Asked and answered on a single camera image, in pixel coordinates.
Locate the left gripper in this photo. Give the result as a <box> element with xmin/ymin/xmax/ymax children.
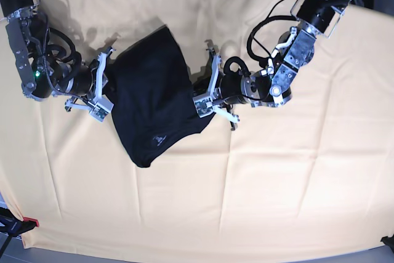
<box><xmin>204</xmin><ymin>39</ymin><xmax>271</xmax><ymax>131</ymax></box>

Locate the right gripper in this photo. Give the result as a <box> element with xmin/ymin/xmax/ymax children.
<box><xmin>58</xmin><ymin>46</ymin><xmax>115</xmax><ymax>112</ymax></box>

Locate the dark blue T-shirt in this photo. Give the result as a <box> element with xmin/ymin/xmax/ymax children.
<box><xmin>103</xmin><ymin>25</ymin><xmax>213</xmax><ymax>168</ymax></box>

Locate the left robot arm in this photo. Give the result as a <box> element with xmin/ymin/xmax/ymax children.
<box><xmin>193</xmin><ymin>0</ymin><xmax>352</xmax><ymax>130</ymax></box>

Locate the yellow table cloth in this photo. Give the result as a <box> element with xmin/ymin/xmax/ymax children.
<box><xmin>1</xmin><ymin>6</ymin><xmax>393</xmax><ymax>262</ymax></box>

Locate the red black table clamp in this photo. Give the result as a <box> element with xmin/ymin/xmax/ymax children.
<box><xmin>1</xmin><ymin>208</ymin><xmax>39</xmax><ymax>237</ymax></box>

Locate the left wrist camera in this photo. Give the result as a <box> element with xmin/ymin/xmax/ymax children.
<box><xmin>193</xmin><ymin>94</ymin><xmax>215</xmax><ymax>118</ymax></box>

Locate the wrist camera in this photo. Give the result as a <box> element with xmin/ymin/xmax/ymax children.
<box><xmin>193</xmin><ymin>94</ymin><xmax>215</xmax><ymax>118</ymax></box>
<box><xmin>89</xmin><ymin>97</ymin><xmax>114</xmax><ymax>123</ymax></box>

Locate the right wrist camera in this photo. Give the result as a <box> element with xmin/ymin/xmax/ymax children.
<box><xmin>89</xmin><ymin>97</ymin><xmax>114</xmax><ymax>123</ymax></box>

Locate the black cable bundle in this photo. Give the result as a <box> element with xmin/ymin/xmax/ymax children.
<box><xmin>223</xmin><ymin>0</ymin><xmax>308</xmax><ymax>76</ymax></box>

